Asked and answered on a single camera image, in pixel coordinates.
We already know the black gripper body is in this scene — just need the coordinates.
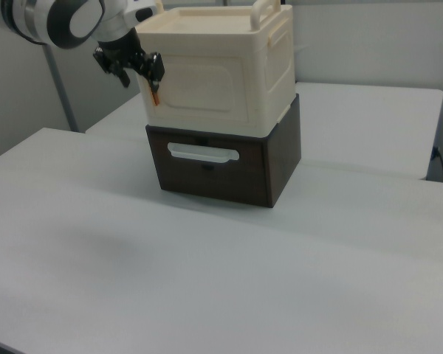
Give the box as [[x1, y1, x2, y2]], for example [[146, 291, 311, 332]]
[[93, 29, 166, 80]]

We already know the cream cabinet door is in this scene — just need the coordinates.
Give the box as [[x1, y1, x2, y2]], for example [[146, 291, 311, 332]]
[[141, 54, 260, 133]]

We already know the cream plastic cabinet box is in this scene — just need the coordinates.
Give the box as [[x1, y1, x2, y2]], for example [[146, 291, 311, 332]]
[[135, 0, 297, 139]]

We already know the dark brown drawer box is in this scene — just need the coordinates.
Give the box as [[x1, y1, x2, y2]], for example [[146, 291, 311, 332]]
[[144, 92, 303, 209]]

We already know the grey partition post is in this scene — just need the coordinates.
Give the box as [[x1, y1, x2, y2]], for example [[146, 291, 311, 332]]
[[43, 43, 79, 133]]

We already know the white drawer handle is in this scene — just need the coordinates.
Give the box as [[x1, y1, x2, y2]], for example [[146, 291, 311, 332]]
[[167, 142, 240, 164]]

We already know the black power cable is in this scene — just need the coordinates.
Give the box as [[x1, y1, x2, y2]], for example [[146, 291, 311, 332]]
[[431, 146, 443, 184]]

